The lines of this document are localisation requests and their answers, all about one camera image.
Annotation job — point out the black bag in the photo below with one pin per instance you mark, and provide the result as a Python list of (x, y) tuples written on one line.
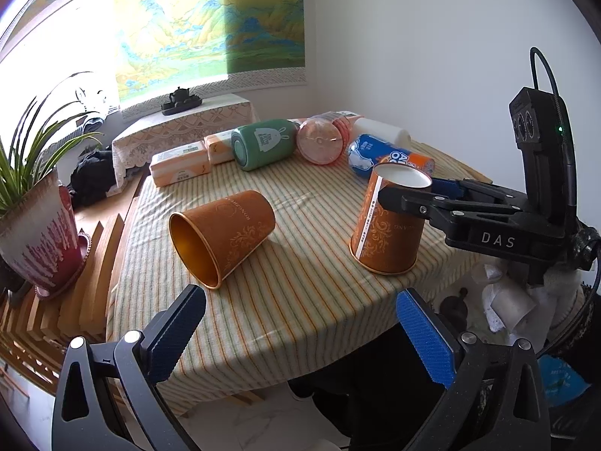
[(91, 176)]

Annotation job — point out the wooden slatted bench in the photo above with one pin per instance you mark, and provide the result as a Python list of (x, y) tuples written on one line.
[(70, 291)]

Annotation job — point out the white paper roll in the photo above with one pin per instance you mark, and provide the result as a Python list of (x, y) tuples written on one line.
[(382, 130)]

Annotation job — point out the orange patterned cup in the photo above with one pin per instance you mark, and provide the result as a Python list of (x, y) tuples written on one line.
[(230, 235)]

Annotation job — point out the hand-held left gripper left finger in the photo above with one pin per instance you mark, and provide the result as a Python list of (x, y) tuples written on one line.
[(176, 333)]

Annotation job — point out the lace covered side table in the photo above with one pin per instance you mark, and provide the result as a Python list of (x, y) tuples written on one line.
[(178, 124)]

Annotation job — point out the small orange tissue pack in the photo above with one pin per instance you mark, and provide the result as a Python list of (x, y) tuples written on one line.
[(218, 148)]

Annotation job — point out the red and white flowerpot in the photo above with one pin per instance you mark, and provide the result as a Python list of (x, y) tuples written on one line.
[(40, 244)]

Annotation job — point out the pink lidded snack tub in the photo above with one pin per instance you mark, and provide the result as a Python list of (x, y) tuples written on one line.
[(321, 143)]

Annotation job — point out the pile of white crumpled paper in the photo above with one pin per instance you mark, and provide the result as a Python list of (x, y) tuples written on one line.
[(516, 300)]

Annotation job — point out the orange cup with white label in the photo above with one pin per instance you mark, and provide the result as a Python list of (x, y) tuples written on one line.
[(387, 239)]

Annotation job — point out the black teapot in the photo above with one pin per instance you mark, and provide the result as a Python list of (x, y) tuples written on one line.
[(180, 95)]

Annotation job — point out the blue plastic bag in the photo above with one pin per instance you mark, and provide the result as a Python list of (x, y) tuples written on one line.
[(563, 378)]

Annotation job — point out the large orange tissue pack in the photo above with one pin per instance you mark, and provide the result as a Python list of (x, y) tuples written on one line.
[(181, 164)]

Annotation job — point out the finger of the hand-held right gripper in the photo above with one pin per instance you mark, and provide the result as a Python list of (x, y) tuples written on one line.
[(413, 203), (450, 187)]

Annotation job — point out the green cup with rabbit print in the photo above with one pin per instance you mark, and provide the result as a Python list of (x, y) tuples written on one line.
[(263, 145)]

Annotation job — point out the dark tea tray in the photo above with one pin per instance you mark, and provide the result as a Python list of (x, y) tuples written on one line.
[(182, 104)]

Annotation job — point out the landscape wall scroll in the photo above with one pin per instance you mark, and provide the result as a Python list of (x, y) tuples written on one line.
[(206, 23)]

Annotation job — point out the blue snack packet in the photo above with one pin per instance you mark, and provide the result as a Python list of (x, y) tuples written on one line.
[(371, 152)]

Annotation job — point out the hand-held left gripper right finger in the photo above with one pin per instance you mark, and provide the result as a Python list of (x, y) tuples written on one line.
[(425, 338)]

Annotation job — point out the green potted plant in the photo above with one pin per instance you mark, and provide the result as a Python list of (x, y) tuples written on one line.
[(33, 150)]

